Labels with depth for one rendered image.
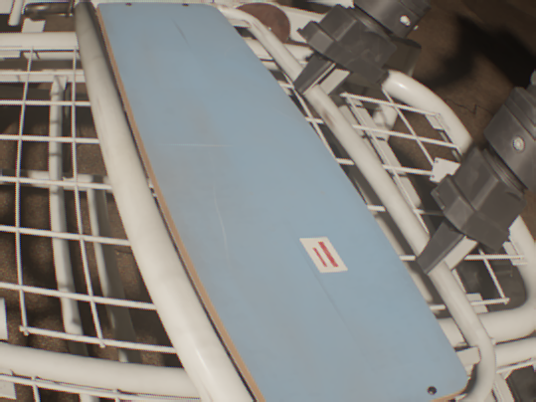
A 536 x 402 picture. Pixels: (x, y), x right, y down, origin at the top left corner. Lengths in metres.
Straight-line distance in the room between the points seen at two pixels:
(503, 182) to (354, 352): 0.21
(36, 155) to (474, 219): 1.09
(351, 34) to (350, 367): 0.43
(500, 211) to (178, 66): 0.39
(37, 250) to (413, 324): 0.86
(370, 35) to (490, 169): 0.28
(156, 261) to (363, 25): 0.40
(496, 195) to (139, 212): 0.31
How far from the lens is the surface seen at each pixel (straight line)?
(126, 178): 0.66
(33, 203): 1.46
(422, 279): 0.88
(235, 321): 0.57
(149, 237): 0.61
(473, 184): 0.68
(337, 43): 0.87
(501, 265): 1.40
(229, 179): 0.70
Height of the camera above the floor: 0.92
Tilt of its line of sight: 34 degrees down
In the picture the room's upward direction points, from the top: 22 degrees clockwise
